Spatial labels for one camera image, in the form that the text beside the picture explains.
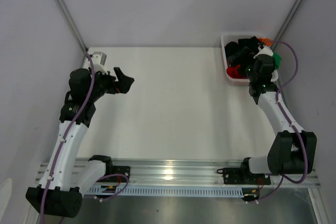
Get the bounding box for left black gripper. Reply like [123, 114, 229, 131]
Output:
[87, 67, 133, 102]

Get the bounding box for red t shirt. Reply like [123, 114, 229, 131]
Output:
[226, 66, 247, 79]

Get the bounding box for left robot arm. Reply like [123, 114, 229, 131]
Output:
[26, 67, 134, 218]

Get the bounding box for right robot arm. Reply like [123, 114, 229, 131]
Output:
[228, 46, 317, 184]

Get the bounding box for black t shirt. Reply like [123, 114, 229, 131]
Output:
[224, 36, 261, 58]

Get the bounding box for white plastic basket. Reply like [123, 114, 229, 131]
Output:
[220, 32, 274, 86]

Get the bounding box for orange t shirt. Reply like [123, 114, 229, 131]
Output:
[258, 38, 273, 47]

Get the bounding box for green t shirt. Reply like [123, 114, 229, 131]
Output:
[272, 52, 282, 70]

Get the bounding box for right corner metal profile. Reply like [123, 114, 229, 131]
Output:
[275, 0, 305, 40]

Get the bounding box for corner metal profile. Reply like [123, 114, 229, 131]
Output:
[54, 0, 88, 51]
[275, 0, 305, 40]

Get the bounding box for left corner metal profile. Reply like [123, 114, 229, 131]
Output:
[54, 0, 88, 51]

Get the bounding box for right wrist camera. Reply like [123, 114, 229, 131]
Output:
[253, 46, 279, 82]

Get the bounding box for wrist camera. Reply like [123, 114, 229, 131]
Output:
[253, 46, 279, 82]
[90, 51, 108, 74]

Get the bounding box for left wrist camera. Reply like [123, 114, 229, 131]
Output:
[90, 51, 108, 74]

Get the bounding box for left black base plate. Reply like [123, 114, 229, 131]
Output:
[103, 166, 131, 183]

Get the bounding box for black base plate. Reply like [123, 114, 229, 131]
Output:
[216, 167, 271, 185]
[103, 166, 131, 183]

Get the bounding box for slotted cable duct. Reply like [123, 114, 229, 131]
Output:
[85, 185, 246, 198]

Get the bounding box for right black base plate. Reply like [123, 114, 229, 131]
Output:
[216, 167, 271, 185]

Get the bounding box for aluminium mounting rail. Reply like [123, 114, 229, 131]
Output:
[35, 157, 321, 188]

